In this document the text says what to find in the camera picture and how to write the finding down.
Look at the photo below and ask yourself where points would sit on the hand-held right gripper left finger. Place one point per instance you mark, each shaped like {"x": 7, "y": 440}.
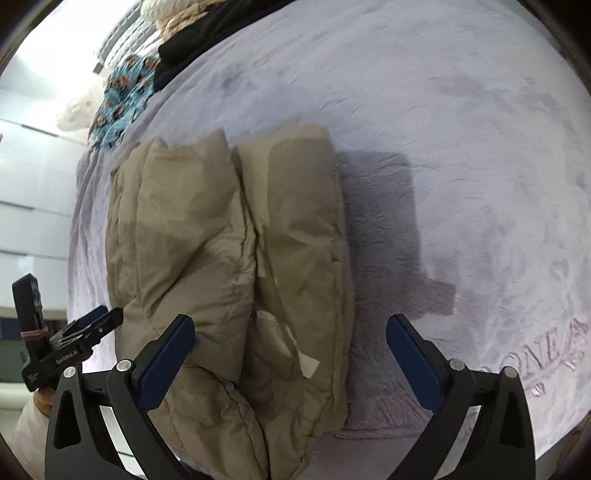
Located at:
{"x": 166, "y": 364}

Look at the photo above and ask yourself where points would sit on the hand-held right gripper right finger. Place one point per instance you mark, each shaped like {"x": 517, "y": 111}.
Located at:
{"x": 411, "y": 364}

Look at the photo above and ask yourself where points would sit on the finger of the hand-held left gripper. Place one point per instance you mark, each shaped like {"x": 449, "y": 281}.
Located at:
{"x": 99, "y": 330}
{"x": 90, "y": 319}

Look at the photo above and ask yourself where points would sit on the beige puffer jacket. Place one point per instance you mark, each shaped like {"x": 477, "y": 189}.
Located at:
{"x": 207, "y": 277}

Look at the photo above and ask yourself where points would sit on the person's left forearm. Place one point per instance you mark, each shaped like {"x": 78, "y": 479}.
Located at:
{"x": 27, "y": 434}

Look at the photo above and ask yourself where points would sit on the white glossy wardrobe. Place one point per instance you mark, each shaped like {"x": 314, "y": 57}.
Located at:
{"x": 32, "y": 184}

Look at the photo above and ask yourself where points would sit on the lavender plush blanket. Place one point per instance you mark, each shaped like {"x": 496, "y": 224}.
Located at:
{"x": 438, "y": 161}

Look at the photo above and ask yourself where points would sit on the white plush toy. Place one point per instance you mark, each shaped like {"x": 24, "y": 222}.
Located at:
{"x": 78, "y": 110}

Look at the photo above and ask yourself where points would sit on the blue printed pajama cloth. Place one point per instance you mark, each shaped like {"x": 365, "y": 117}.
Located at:
{"x": 122, "y": 104}

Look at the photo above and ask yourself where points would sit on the black garment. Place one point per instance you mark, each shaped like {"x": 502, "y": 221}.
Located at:
{"x": 198, "y": 41}

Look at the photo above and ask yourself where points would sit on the cream knitted garment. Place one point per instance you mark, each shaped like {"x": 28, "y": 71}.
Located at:
{"x": 180, "y": 11}

